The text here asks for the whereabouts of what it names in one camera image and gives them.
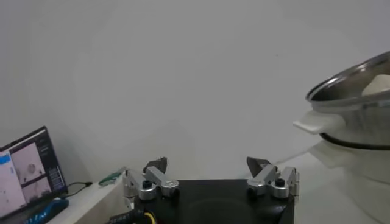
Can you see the white electric cooking pot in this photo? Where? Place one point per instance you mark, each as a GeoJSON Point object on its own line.
{"type": "Point", "coordinates": [317, 121]}

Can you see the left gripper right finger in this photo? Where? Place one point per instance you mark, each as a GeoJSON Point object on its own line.
{"type": "Point", "coordinates": [265, 176]}

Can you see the perforated steel steamer basket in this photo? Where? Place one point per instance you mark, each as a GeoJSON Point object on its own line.
{"type": "Point", "coordinates": [344, 88]}

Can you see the blue computer mouse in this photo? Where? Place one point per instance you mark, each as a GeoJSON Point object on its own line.
{"type": "Point", "coordinates": [48, 210]}

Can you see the small white desk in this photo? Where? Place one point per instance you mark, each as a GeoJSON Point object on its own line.
{"type": "Point", "coordinates": [91, 201]}

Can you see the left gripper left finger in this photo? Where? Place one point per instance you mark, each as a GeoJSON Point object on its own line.
{"type": "Point", "coordinates": [158, 178]}

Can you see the white steamed baozi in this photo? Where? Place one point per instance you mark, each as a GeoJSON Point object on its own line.
{"type": "Point", "coordinates": [377, 85]}

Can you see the green and silver tool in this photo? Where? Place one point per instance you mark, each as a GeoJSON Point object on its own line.
{"type": "Point", "coordinates": [111, 178]}

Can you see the black laptop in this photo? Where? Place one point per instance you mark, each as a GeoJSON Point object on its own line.
{"type": "Point", "coordinates": [27, 170]}

